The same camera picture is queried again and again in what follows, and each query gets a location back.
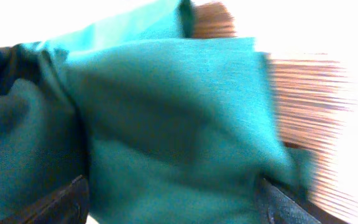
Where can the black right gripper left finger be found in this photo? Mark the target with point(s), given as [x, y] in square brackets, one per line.
[69, 204]

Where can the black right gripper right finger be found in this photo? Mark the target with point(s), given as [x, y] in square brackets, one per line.
[278, 205]

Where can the green cloth garment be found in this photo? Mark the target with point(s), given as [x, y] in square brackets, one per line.
[165, 128]

